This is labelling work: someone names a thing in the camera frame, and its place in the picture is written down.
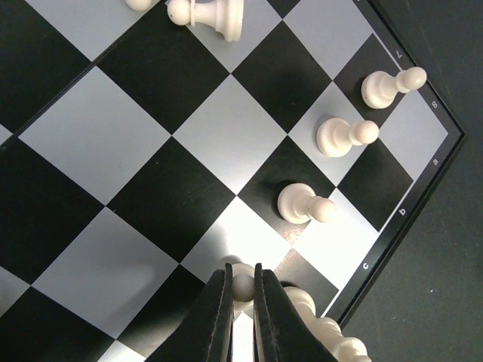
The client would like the white chess piece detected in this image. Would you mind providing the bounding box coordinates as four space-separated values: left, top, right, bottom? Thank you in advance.
284 287 372 362

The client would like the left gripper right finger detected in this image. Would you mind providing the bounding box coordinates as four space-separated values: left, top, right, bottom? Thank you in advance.
254 263 336 362

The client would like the white chess pawn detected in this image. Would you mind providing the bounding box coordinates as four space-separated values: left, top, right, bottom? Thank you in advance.
167 0 245 42
277 183 337 225
232 263 254 311
316 118 380 158

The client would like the black and silver chessboard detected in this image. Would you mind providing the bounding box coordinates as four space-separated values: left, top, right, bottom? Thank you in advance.
1 1 464 361

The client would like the white chess pawn lying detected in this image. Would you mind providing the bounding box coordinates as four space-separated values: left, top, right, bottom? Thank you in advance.
167 0 245 42

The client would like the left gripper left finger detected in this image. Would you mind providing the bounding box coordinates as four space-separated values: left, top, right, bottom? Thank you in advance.
147 263 234 362

